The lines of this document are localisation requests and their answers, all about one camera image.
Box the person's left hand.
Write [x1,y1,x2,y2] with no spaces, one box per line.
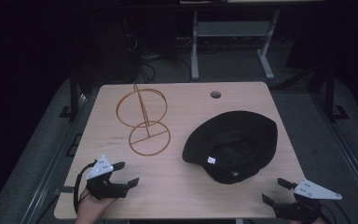
[74,188,118,224]

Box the person's right hand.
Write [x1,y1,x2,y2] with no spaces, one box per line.
[287,217,326,224]

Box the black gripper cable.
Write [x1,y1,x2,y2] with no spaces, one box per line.
[73,160,98,217]
[319,199,352,224]

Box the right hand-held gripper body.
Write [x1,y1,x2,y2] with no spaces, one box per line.
[273,178,343,223]

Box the black stand post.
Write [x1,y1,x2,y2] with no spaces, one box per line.
[323,60,351,123]
[59,70,81,123]

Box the bundle of floor cables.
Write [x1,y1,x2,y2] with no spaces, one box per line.
[124,34,194,85]

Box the black bucket hat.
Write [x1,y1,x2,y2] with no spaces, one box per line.
[181,110,279,186]

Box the grey metal desk frame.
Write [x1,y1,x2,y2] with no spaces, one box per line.
[190,8,282,82]

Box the gold wire hat stand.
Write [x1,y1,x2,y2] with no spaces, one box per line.
[115,83,172,158]

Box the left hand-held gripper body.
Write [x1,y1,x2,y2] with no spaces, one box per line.
[85,154,129,201]

